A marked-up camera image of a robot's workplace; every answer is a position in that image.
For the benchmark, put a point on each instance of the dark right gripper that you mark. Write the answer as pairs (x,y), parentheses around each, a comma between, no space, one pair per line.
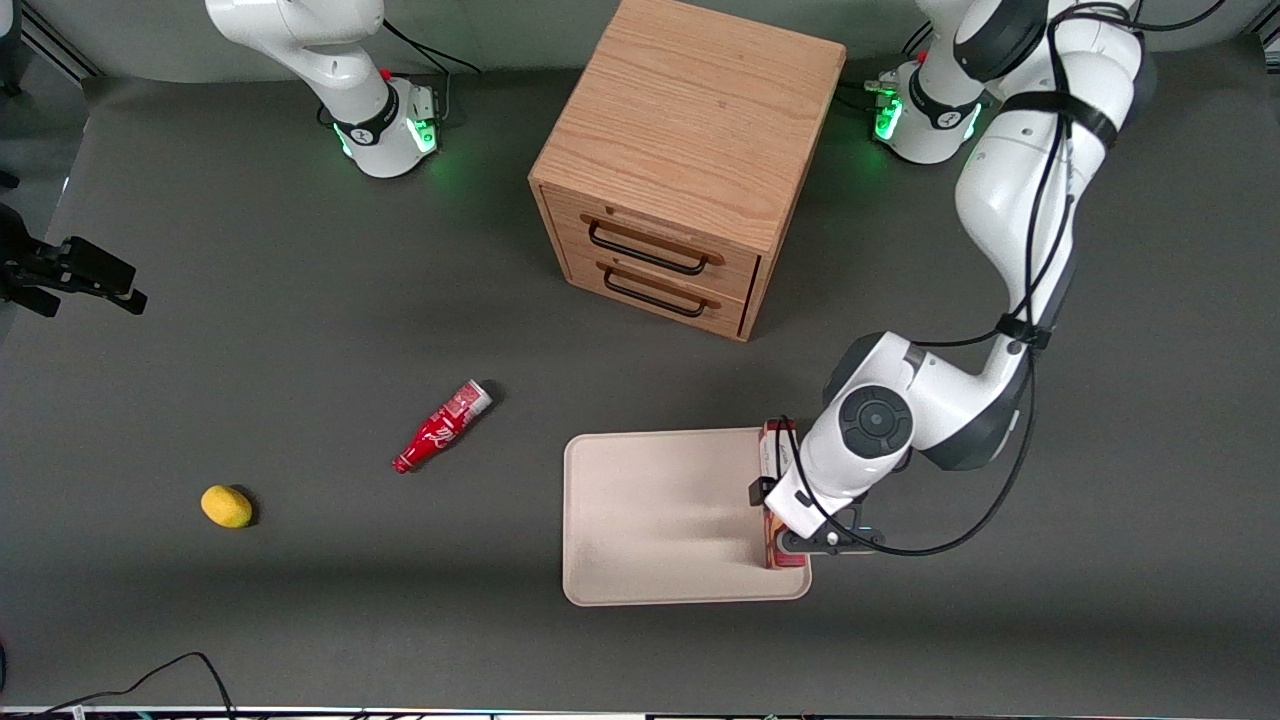
(28,269)

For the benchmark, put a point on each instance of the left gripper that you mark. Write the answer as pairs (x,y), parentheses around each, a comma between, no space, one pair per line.
(757,491)

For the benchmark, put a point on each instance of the red cookie box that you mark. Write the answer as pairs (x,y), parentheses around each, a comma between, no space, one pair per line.
(778,445)

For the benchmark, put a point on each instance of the beige plastic tray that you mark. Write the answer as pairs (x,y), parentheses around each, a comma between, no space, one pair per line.
(650,520)

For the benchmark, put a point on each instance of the wooden drawer front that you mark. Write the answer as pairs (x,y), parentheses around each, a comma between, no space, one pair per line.
(725,312)
(735,275)

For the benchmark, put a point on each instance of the yellow lemon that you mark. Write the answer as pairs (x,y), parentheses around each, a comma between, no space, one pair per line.
(226,506)

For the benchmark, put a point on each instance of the red soda bottle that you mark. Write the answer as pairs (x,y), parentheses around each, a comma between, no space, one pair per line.
(440,428)

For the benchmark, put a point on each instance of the dark grey table mat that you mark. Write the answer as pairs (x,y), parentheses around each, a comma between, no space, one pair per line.
(300,600)

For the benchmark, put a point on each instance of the wooden drawer cabinet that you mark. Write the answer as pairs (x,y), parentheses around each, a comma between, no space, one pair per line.
(690,100)

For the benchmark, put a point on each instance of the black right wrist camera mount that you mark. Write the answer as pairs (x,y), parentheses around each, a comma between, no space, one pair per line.
(98,267)

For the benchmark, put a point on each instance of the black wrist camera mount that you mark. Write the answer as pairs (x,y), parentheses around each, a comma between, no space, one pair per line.
(830,540)
(98,267)

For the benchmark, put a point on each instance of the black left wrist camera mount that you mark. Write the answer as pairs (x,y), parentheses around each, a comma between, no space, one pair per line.
(830,540)

